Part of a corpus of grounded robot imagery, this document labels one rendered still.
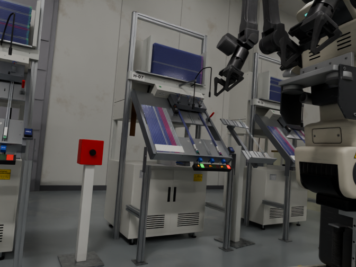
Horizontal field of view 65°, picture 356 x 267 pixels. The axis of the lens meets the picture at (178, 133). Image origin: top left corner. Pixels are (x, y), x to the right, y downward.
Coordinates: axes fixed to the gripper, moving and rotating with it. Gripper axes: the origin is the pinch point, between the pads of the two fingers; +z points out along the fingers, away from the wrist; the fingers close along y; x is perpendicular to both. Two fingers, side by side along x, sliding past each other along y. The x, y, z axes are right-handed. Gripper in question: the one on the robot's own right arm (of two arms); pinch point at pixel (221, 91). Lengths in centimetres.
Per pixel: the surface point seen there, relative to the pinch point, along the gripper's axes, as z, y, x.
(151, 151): 25, -88, 3
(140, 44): -61, -148, -43
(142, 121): 6, -108, -11
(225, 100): -186, -445, 155
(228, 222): 42, -106, 87
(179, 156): 17, -91, 22
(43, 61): -41, -353, -161
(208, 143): -6, -110, 44
